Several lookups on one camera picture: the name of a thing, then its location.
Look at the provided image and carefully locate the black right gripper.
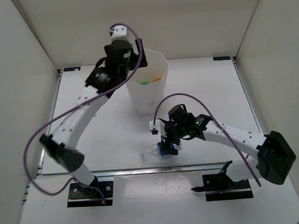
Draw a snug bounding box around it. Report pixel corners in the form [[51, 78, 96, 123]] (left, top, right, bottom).
[[159, 120, 189, 156]]

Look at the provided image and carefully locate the clear bottle blue label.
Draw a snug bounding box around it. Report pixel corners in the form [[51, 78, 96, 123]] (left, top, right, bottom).
[[139, 142, 174, 164]]

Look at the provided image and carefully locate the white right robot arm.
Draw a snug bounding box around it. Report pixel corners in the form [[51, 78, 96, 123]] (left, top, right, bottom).
[[153, 104, 296, 189]]

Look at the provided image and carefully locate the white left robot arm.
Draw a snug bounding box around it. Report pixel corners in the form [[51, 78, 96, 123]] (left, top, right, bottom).
[[40, 40, 147, 197]]

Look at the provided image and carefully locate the white octagonal bin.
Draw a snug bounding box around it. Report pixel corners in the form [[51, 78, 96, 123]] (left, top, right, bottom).
[[126, 49, 169, 114]]

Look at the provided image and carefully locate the dark left corner sticker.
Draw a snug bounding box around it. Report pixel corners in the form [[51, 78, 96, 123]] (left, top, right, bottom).
[[63, 66, 81, 72]]

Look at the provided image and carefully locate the dark corner sticker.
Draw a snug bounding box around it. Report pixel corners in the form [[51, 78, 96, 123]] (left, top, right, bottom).
[[213, 56, 231, 61], [63, 66, 81, 72]]

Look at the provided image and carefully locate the dark right corner sticker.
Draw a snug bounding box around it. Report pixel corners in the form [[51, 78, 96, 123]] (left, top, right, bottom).
[[213, 56, 231, 61]]

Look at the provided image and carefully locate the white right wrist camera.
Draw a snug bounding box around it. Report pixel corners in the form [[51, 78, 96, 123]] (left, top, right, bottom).
[[149, 119, 166, 137]]

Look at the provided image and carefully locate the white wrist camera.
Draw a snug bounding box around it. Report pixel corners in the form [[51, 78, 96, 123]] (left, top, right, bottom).
[[149, 119, 166, 137], [109, 25, 129, 41]]

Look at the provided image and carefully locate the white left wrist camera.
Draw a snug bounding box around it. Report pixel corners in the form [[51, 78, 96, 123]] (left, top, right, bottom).
[[109, 25, 129, 41]]

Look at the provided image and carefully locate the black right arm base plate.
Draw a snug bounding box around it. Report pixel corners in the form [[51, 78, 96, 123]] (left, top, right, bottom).
[[202, 174, 254, 202]]

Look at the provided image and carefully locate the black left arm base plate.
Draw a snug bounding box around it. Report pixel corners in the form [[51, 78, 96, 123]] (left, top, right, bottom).
[[67, 179, 114, 208]]

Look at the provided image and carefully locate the aluminium table edge rail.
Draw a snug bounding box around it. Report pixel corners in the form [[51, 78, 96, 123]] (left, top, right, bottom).
[[39, 161, 260, 182]]

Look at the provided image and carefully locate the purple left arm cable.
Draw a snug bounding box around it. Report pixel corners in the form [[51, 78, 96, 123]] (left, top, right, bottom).
[[16, 22, 154, 210]]

